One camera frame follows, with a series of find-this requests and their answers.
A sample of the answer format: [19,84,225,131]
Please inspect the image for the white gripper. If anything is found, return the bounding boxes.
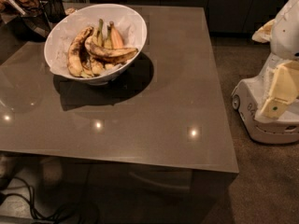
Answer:
[251,0,299,119]

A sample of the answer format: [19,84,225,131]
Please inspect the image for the dark spotted top banana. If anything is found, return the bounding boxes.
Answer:
[85,37,138,63]

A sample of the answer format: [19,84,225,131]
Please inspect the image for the white bowl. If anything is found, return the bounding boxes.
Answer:
[44,4,148,86]

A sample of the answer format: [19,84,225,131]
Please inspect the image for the orange-yellow right banana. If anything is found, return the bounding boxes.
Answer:
[109,21,124,49]

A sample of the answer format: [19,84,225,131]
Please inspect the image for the small green-yellow banana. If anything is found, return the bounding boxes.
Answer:
[104,27,113,49]

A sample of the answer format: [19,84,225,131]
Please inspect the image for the green-stemmed middle banana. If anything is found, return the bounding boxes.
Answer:
[93,19,104,47]

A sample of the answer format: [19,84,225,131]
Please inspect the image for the long left spotted banana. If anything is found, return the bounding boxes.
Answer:
[67,26,93,77]

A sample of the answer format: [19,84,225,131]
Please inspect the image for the black mesh pen cup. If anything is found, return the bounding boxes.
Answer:
[40,0,66,23]

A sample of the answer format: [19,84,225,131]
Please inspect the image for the dark tray with clutter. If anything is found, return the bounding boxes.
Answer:
[0,0,50,41]

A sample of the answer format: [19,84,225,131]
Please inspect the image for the black floor cable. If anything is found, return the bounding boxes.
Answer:
[0,175,101,224]

